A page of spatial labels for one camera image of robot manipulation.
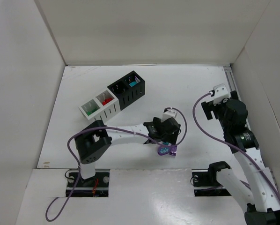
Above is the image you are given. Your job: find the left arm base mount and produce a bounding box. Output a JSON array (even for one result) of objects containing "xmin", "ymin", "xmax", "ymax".
[{"xmin": 64, "ymin": 169, "xmax": 110, "ymax": 197}]

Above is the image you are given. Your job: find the lilac oval paw lego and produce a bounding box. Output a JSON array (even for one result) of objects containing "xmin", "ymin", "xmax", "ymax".
[{"xmin": 157, "ymin": 146, "xmax": 170, "ymax": 156}]

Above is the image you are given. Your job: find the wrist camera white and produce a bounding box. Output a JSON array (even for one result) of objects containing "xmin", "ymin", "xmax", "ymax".
[
  {"xmin": 161, "ymin": 108, "xmax": 177, "ymax": 122},
  {"xmin": 210, "ymin": 83, "xmax": 230, "ymax": 106}
]

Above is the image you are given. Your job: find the black slotted double container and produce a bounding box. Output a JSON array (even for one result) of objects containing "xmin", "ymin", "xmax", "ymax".
[{"xmin": 107, "ymin": 71, "xmax": 145, "ymax": 111}]

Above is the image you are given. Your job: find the purple lego brick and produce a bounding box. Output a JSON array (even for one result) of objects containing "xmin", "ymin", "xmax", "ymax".
[{"xmin": 169, "ymin": 145, "xmax": 177, "ymax": 157}]

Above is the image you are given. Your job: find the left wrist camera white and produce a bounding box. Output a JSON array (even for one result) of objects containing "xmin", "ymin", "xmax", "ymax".
[{"xmin": 161, "ymin": 108, "xmax": 177, "ymax": 122}]

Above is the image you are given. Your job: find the white slotted double container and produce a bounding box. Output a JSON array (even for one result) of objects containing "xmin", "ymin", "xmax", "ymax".
[{"xmin": 79, "ymin": 88, "xmax": 121, "ymax": 124}]

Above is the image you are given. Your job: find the purple cable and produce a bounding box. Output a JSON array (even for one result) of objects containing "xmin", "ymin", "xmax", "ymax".
[
  {"xmin": 192, "ymin": 91, "xmax": 280, "ymax": 225},
  {"xmin": 45, "ymin": 107, "xmax": 188, "ymax": 222}
]

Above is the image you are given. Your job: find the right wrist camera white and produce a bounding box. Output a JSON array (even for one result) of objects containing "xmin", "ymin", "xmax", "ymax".
[{"xmin": 210, "ymin": 83, "xmax": 230, "ymax": 106}]

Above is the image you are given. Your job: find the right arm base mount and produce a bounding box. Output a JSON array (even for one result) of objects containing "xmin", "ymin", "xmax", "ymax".
[{"xmin": 190, "ymin": 161, "xmax": 231, "ymax": 197}]

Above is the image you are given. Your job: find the red long lego brick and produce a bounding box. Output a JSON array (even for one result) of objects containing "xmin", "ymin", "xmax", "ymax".
[{"xmin": 102, "ymin": 98, "xmax": 113, "ymax": 105}]

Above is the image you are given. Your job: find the green lego in container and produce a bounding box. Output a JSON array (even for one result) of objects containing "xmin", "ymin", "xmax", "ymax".
[{"xmin": 86, "ymin": 109, "xmax": 96, "ymax": 116}]

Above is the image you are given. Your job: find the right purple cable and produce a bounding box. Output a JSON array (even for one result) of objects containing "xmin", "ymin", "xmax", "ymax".
[{"xmin": 192, "ymin": 91, "xmax": 280, "ymax": 225}]

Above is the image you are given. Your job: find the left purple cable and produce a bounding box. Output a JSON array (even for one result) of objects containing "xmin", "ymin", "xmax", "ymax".
[{"xmin": 45, "ymin": 107, "xmax": 188, "ymax": 222}]

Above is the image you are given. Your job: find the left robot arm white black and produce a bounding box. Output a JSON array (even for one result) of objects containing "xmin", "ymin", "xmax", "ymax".
[{"xmin": 74, "ymin": 117, "xmax": 181, "ymax": 182}]

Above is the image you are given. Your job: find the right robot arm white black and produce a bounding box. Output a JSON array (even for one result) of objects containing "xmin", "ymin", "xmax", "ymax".
[{"xmin": 196, "ymin": 85, "xmax": 280, "ymax": 225}]

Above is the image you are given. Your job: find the teal rounded lego brick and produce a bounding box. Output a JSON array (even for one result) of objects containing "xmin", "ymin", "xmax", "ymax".
[{"xmin": 129, "ymin": 81, "xmax": 137, "ymax": 87}]

